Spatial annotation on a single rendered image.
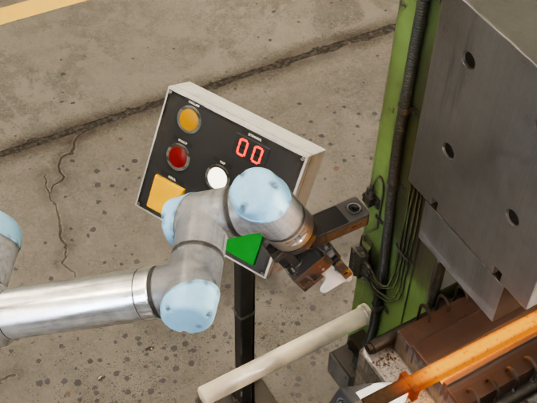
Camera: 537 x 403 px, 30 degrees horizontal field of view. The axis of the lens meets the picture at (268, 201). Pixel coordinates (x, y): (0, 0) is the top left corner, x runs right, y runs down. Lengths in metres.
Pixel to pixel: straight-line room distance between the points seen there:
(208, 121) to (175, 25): 2.08
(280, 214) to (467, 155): 0.30
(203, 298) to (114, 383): 1.70
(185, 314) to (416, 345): 0.69
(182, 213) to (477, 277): 0.48
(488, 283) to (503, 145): 0.27
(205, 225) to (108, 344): 1.72
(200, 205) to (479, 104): 0.41
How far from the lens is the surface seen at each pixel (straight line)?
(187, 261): 1.37
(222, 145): 2.00
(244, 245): 2.02
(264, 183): 1.38
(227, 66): 3.88
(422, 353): 1.92
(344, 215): 1.56
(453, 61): 1.44
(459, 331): 1.96
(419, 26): 1.72
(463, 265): 1.63
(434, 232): 1.67
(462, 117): 1.47
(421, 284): 2.11
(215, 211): 1.42
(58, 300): 1.45
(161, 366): 3.04
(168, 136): 2.07
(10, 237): 1.63
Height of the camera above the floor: 2.60
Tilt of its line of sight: 50 degrees down
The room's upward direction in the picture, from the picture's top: 2 degrees clockwise
